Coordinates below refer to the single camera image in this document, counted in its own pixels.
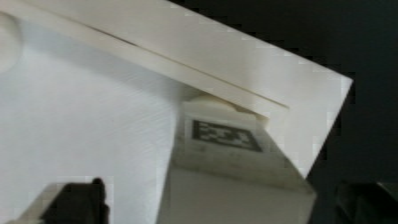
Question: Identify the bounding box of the white leg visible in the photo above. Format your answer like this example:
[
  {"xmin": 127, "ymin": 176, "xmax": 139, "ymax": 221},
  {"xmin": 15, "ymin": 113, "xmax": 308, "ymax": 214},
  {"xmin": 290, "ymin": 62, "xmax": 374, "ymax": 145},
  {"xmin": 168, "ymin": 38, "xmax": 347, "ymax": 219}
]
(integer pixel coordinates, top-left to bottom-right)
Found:
[{"xmin": 157, "ymin": 95, "xmax": 317, "ymax": 224}]

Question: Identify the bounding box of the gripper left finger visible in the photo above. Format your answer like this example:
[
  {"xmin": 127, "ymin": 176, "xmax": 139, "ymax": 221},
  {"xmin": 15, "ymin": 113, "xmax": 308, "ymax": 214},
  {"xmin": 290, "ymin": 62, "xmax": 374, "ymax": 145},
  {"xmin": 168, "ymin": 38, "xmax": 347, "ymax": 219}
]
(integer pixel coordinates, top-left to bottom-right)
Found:
[{"xmin": 17, "ymin": 178, "xmax": 111, "ymax": 224}]

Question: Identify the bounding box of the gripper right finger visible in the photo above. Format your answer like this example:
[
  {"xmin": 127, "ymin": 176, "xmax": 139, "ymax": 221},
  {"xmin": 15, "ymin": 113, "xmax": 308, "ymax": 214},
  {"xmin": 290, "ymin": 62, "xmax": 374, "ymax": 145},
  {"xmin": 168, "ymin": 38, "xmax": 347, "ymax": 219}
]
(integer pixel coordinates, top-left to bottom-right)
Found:
[{"xmin": 335, "ymin": 182, "xmax": 398, "ymax": 224}]

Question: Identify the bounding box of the white square table top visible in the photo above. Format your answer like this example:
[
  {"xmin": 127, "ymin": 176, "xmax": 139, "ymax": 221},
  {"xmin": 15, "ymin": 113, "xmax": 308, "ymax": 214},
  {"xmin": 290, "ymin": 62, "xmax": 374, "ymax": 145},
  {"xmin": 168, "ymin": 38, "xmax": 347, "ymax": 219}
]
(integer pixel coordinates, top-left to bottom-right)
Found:
[{"xmin": 0, "ymin": 0, "xmax": 353, "ymax": 224}]

